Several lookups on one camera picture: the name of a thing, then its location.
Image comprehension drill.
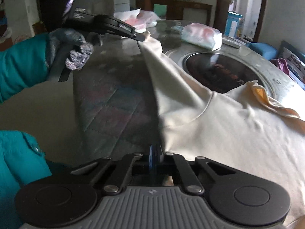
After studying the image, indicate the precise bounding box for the cream long-sleeve shirt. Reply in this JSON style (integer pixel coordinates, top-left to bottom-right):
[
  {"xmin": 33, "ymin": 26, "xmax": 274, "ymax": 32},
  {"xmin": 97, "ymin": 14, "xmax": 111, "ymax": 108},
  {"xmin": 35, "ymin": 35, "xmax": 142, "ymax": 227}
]
[{"xmin": 138, "ymin": 32, "xmax": 304, "ymax": 228}]

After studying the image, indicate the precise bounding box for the left teal jacket forearm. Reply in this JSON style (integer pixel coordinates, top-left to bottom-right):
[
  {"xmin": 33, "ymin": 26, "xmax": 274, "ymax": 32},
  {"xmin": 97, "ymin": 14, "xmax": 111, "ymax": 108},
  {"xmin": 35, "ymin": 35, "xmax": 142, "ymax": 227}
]
[{"xmin": 0, "ymin": 33, "xmax": 54, "ymax": 103}]

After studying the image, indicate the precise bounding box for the right teal jacket forearm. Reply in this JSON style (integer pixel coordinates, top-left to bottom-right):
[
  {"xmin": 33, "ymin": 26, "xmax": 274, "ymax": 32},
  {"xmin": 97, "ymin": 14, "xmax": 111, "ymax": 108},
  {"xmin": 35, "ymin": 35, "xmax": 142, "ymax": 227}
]
[{"xmin": 1, "ymin": 131, "xmax": 51, "ymax": 228}]

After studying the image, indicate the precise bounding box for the left grey knit gloved hand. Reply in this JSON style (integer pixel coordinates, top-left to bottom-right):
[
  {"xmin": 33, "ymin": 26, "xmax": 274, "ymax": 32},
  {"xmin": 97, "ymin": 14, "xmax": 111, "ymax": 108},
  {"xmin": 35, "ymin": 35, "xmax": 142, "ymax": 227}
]
[{"xmin": 46, "ymin": 28, "xmax": 94, "ymax": 70}]

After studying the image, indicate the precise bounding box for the pink tissue box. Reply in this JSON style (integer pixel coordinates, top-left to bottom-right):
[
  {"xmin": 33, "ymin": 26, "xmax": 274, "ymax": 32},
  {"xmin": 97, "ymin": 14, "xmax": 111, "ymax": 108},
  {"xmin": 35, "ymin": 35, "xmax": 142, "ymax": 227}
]
[{"xmin": 114, "ymin": 9, "xmax": 161, "ymax": 33}]

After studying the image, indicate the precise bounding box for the round black stove inset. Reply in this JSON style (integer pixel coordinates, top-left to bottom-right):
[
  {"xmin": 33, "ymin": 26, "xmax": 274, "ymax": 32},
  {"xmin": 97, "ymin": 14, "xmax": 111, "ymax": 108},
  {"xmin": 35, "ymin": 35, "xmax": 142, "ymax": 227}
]
[{"xmin": 182, "ymin": 53, "xmax": 263, "ymax": 94}]

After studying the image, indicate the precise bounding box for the pink white tissue pack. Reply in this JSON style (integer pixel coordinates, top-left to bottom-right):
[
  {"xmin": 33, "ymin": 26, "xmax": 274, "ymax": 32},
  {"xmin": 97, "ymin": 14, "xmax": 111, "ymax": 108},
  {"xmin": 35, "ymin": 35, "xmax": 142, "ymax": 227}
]
[{"xmin": 181, "ymin": 23, "xmax": 222, "ymax": 51}]

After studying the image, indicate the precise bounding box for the grey remote control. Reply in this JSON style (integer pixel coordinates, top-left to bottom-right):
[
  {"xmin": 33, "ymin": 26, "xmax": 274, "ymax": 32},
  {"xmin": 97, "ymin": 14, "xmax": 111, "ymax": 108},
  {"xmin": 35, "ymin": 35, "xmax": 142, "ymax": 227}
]
[{"xmin": 222, "ymin": 36, "xmax": 241, "ymax": 49}]

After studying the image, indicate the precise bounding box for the blue corner sofa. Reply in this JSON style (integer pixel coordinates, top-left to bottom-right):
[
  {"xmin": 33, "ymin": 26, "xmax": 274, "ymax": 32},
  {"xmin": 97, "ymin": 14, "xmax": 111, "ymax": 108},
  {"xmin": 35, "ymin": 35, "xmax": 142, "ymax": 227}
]
[{"xmin": 247, "ymin": 40, "xmax": 304, "ymax": 90}]

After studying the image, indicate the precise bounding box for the light blue small cabinet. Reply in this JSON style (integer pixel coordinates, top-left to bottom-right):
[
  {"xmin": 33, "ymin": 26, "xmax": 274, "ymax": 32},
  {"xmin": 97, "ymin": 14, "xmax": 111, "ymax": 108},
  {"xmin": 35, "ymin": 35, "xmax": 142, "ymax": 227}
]
[{"xmin": 224, "ymin": 11, "xmax": 243, "ymax": 38}]

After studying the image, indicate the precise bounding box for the magenta crumpled garment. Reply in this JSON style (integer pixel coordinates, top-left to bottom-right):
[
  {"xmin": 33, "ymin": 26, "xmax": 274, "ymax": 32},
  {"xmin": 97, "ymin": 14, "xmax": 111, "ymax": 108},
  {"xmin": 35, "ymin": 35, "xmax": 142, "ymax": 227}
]
[{"xmin": 270, "ymin": 58, "xmax": 290, "ymax": 76}]

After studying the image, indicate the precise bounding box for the flat butterfly print cushion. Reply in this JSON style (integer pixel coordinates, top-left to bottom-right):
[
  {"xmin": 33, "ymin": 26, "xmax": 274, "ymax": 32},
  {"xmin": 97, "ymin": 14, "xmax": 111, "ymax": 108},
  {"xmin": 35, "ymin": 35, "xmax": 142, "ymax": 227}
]
[{"xmin": 282, "ymin": 48, "xmax": 304, "ymax": 83}]

